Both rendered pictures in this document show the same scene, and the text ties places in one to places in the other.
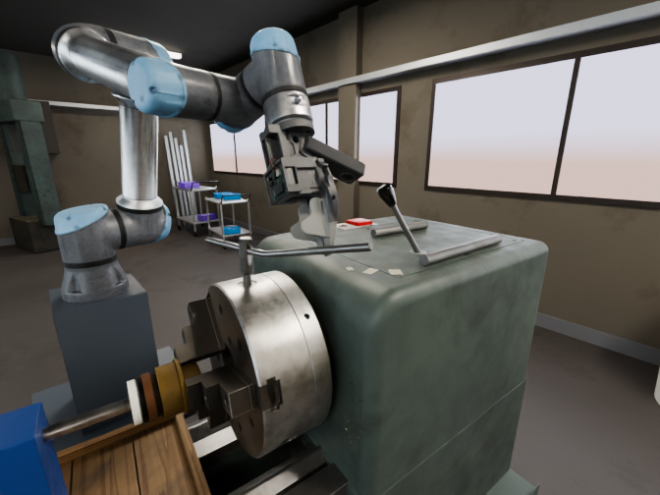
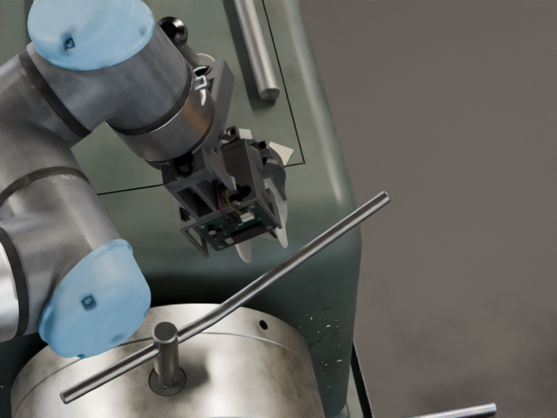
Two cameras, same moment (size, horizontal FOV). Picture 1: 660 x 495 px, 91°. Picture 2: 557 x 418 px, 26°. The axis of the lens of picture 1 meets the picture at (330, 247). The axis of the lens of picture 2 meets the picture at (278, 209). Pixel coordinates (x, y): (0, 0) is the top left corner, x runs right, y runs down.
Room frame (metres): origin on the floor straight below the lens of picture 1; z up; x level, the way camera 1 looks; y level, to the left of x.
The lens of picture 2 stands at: (0.23, 0.57, 2.22)
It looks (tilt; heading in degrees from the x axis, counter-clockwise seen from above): 54 degrees down; 295
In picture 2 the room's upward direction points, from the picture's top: straight up
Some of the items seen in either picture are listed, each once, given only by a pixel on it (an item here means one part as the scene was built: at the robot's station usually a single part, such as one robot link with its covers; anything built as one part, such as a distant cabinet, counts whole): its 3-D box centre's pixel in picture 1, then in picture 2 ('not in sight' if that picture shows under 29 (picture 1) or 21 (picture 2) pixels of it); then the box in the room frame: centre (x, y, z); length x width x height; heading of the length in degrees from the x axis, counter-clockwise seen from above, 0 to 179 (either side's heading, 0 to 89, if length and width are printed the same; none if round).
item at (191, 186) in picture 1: (197, 206); not in sight; (6.41, 2.64, 0.51); 1.05 x 0.61 x 1.03; 39
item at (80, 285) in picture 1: (93, 273); not in sight; (0.82, 0.64, 1.15); 0.15 x 0.15 x 0.10
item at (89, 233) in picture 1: (87, 231); not in sight; (0.83, 0.64, 1.27); 0.13 x 0.12 x 0.14; 144
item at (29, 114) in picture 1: (27, 156); not in sight; (5.26, 4.76, 1.46); 0.95 x 0.79 x 2.92; 42
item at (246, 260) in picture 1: (247, 269); (167, 364); (0.54, 0.15, 1.26); 0.02 x 0.02 x 0.12
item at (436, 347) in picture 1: (393, 308); (111, 156); (0.79, -0.17, 1.06); 0.59 x 0.48 x 0.39; 125
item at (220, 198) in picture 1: (229, 218); not in sight; (5.51, 1.74, 0.44); 0.95 x 0.58 x 0.89; 42
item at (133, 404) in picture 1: (90, 417); not in sight; (0.40, 0.36, 1.08); 0.13 x 0.07 x 0.07; 125
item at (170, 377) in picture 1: (170, 389); not in sight; (0.46, 0.27, 1.08); 0.09 x 0.09 x 0.09; 35
